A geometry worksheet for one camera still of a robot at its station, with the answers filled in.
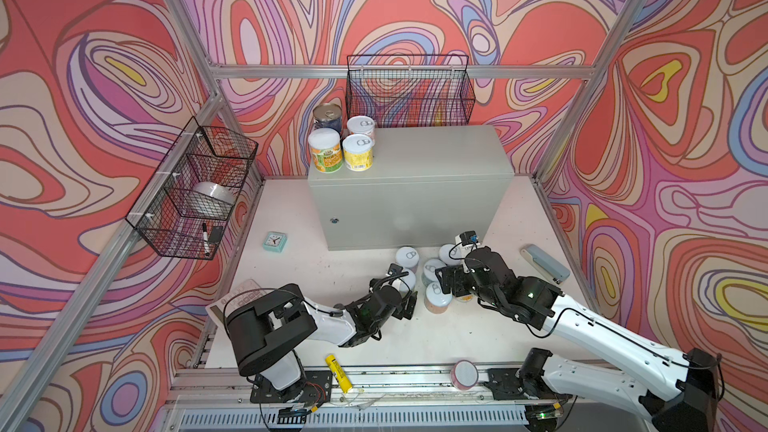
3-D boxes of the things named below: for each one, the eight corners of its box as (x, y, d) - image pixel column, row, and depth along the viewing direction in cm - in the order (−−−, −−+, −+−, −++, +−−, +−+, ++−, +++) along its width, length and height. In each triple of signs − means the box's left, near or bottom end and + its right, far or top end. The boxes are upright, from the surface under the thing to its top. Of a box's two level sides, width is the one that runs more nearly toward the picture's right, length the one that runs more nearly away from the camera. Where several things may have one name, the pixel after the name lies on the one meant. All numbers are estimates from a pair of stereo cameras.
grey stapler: (557, 287, 93) (565, 280, 88) (517, 254, 100) (522, 246, 96) (564, 281, 94) (572, 273, 90) (524, 249, 102) (529, 240, 98)
